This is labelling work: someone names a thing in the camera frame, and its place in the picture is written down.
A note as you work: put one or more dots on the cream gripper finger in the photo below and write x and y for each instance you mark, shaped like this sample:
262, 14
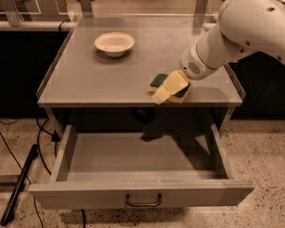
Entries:
174, 83

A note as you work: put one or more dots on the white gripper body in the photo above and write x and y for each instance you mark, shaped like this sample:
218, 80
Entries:
193, 66

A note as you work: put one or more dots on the green and yellow sponge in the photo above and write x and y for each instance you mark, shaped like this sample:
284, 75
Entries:
177, 98

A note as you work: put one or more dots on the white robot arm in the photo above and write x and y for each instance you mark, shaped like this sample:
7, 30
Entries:
243, 28

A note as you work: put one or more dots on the grey drawer cabinet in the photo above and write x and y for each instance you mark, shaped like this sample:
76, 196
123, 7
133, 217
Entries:
106, 94

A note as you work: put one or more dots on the open grey top drawer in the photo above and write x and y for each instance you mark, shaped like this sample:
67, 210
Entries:
98, 170

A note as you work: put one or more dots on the white bowl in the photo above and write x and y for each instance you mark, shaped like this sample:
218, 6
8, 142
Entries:
114, 44

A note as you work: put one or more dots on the black bar on floor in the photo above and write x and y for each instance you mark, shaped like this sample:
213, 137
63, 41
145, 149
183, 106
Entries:
8, 213

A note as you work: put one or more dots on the right metal post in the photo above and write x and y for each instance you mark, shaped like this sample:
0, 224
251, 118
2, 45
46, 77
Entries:
201, 6

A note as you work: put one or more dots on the metal post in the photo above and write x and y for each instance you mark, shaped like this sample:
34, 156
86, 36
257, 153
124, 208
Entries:
201, 6
12, 14
86, 8

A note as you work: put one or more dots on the middle metal post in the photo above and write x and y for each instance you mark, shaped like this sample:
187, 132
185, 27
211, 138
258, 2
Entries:
86, 8

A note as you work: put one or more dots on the black drawer handle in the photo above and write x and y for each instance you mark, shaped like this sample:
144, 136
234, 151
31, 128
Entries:
143, 201

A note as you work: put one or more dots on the left metal post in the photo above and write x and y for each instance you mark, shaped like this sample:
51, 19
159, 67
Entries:
12, 14

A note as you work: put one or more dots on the white horizontal rail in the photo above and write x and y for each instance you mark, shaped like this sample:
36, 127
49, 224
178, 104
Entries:
34, 25

